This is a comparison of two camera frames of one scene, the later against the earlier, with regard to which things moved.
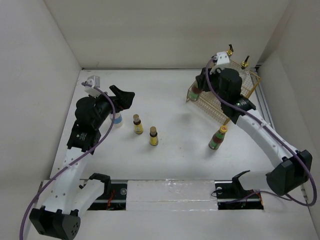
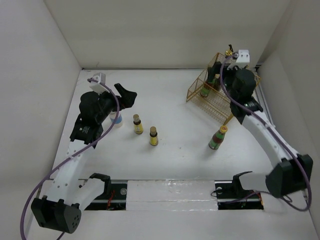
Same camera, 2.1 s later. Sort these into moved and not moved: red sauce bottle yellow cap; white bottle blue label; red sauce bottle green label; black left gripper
Moved: red sauce bottle yellow cap
Not moved: red sauce bottle green label; white bottle blue label; black left gripper
